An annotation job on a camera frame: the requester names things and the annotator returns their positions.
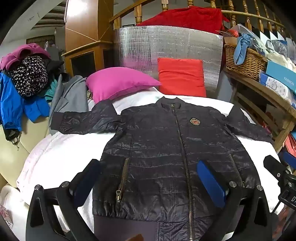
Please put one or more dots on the clear plastic bag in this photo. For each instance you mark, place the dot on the clear plastic bag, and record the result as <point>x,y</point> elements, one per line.
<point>276,47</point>

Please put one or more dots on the pink pillow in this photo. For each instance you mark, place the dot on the pink pillow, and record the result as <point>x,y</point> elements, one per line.
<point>118,81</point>

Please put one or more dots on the white printed box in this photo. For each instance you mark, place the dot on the white printed box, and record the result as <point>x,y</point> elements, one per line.
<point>277,87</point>

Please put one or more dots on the cream knitted cloth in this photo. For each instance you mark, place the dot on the cream knitted cloth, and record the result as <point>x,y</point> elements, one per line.
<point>282,60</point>

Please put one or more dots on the blue jacket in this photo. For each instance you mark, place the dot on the blue jacket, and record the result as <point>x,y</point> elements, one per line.
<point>9,104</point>

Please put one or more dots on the red cloth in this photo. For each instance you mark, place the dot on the red cloth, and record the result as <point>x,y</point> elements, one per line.
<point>185,18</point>

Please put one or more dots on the blue cardboard box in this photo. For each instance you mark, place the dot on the blue cardboard box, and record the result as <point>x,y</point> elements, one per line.
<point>279,74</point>

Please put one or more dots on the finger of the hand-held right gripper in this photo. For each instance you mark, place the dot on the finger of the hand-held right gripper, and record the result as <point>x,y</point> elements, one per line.
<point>274,165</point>

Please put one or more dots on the white textured blanket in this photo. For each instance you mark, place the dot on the white textured blanket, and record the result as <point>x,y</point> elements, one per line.
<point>64,150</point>

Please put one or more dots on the wooden shelf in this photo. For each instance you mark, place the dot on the wooden shelf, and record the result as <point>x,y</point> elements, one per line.
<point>266,90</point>

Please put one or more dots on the cream sofa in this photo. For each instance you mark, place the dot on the cream sofa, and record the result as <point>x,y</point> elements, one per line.
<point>13,157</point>

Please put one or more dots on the magenta garment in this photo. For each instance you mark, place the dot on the magenta garment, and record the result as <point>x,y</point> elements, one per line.
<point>30,49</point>

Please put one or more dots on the black quilted jacket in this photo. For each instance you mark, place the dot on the black quilted jacket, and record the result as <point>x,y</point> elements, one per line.
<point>157,148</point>

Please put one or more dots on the black white dotted garment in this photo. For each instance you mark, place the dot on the black white dotted garment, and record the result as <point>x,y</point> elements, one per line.
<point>27,74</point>

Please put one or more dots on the grey coat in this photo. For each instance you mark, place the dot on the grey coat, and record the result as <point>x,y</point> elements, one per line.
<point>69,97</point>

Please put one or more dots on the red pillow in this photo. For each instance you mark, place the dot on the red pillow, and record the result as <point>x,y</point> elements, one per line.
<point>180,76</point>

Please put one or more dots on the wooden stair railing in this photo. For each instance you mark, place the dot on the wooden stair railing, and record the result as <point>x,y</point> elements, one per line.
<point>138,14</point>

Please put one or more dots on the teal garment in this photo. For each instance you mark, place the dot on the teal garment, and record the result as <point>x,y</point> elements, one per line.
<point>49,91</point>

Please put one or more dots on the wooden cabinet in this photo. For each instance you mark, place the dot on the wooden cabinet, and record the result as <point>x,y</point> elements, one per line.
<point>81,23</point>

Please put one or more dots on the light blue cloth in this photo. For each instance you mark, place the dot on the light blue cloth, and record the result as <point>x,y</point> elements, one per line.
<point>240,51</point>

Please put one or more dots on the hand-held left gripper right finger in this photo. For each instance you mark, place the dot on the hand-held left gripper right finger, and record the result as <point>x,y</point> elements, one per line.
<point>209,183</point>

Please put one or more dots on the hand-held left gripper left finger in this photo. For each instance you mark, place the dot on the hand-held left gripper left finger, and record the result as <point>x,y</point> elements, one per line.
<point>89,180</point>

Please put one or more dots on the wicker basket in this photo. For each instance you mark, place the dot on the wicker basket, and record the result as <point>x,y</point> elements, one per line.
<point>249,64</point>

